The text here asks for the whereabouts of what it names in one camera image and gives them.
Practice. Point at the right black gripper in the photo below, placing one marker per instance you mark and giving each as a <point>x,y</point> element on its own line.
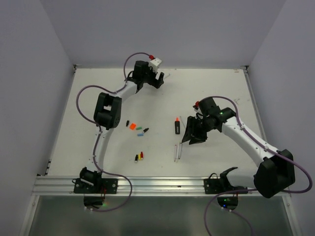
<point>190,130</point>

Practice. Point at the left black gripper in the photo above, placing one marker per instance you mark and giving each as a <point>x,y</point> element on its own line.
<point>154,82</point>

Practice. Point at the orange highlighter cap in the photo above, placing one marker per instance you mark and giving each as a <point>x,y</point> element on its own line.
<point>132,126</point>

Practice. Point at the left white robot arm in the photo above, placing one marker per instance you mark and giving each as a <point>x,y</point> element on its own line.
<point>107,113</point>

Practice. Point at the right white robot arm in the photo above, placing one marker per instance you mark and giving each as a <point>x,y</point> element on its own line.
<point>275,171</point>

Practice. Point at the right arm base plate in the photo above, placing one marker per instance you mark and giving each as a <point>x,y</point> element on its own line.
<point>216,186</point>

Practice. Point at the aluminium front rail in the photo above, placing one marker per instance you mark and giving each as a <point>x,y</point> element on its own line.
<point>141,186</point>

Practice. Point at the aluminium rail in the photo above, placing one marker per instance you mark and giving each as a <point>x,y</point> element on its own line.
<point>141,186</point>
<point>255,106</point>

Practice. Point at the aluminium right side rail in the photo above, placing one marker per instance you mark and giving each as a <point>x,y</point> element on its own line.
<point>255,106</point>

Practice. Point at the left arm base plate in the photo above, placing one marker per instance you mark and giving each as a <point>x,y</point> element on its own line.
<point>104,186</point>

